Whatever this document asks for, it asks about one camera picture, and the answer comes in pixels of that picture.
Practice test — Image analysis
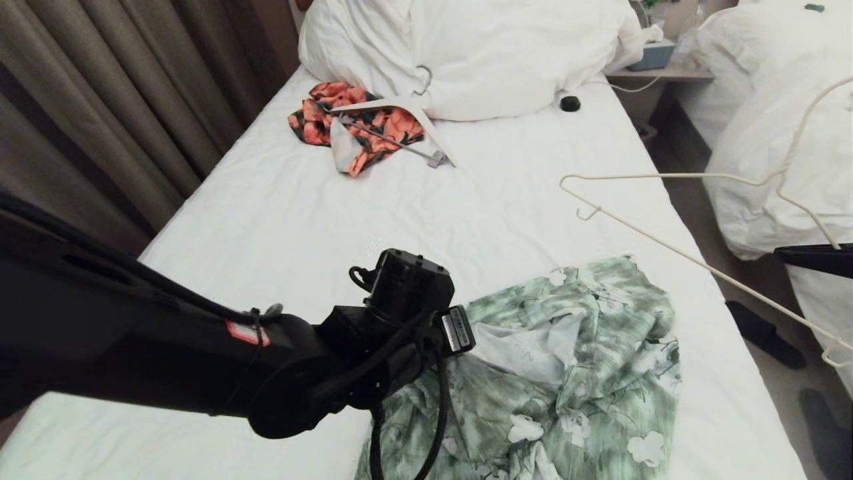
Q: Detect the orange floral garment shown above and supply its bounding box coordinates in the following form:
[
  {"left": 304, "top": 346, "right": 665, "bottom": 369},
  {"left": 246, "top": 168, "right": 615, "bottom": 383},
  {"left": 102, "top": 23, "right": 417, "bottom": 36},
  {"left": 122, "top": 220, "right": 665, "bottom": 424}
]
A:
[{"left": 288, "top": 81, "right": 426, "bottom": 177}]

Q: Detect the white crumpled duvet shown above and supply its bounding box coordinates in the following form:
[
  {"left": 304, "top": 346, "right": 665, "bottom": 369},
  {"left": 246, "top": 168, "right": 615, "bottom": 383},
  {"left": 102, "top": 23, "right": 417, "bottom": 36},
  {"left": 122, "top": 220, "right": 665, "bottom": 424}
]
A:
[{"left": 680, "top": 0, "right": 853, "bottom": 261}]

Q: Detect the green floral button shirt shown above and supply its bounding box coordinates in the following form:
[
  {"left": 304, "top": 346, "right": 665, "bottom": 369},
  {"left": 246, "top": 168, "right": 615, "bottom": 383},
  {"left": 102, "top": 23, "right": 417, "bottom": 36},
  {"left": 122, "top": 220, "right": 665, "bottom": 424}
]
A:
[{"left": 355, "top": 255, "right": 682, "bottom": 480}]

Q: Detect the small green plant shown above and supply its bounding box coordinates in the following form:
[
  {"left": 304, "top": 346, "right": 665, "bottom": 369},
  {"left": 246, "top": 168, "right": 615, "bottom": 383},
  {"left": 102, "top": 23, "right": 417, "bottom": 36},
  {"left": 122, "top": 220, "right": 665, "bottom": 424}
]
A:
[{"left": 630, "top": 0, "right": 664, "bottom": 29}]

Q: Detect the black left camera cable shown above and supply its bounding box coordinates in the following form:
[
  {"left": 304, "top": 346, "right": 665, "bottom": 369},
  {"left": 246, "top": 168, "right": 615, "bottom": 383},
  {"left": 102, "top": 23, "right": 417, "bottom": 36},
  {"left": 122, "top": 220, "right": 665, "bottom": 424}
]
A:
[{"left": 370, "top": 327, "right": 450, "bottom": 480}]

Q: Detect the black slipper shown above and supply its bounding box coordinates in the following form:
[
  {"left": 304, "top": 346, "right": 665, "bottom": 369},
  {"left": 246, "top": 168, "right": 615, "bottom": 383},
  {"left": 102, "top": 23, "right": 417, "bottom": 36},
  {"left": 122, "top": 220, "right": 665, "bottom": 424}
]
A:
[
  {"left": 725, "top": 300, "right": 807, "bottom": 369},
  {"left": 800, "top": 389, "right": 853, "bottom": 480}
]

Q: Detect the neighbouring bed white sheet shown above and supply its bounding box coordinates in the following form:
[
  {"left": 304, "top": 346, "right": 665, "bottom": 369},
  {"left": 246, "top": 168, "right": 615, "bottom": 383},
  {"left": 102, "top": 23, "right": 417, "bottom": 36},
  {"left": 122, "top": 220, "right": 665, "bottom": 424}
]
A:
[{"left": 780, "top": 250, "right": 853, "bottom": 401}]

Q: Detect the wooden nightstand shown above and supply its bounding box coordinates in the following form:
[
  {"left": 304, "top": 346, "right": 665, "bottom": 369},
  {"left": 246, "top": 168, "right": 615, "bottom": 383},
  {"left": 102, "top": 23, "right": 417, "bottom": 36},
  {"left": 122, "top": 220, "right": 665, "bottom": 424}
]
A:
[{"left": 605, "top": 61, "right": 715, "bottom": 127}]

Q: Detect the bed with white sheet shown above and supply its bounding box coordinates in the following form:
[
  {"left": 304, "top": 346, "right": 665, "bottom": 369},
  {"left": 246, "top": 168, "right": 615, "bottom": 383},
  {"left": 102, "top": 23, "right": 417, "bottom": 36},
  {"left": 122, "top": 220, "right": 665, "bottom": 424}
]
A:
[{"left": 0, "top": 63, "right": 807, "bottom": 480}]

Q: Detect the white pillow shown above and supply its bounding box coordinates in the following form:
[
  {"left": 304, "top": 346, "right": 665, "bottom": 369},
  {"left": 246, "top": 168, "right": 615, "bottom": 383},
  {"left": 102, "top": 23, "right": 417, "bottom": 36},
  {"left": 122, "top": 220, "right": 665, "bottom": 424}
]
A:
[{"left": 298, "top": 0, "right": 646, "bottom": 122}]

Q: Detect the white cable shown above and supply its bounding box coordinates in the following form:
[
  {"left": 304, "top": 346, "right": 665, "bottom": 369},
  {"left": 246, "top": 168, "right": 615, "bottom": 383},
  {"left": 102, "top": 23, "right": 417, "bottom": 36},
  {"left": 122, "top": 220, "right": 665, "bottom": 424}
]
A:
[{"left": 586, "top": 75, "right": 662, "bottom": 94}]

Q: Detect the blue tissue box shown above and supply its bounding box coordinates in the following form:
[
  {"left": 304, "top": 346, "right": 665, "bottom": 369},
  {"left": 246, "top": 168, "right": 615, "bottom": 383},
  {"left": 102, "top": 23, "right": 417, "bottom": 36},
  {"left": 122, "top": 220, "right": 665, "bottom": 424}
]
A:
[{"left": 626, "top": 39, "right": 676, "bottom": 71}]

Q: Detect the white plastic hanger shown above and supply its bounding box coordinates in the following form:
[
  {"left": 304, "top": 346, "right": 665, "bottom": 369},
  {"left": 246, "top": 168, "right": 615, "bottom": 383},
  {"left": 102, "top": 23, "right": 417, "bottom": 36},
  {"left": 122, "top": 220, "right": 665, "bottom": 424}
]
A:
[{"left": 331, "top": 65, "right": 458, "bottom": 167}]

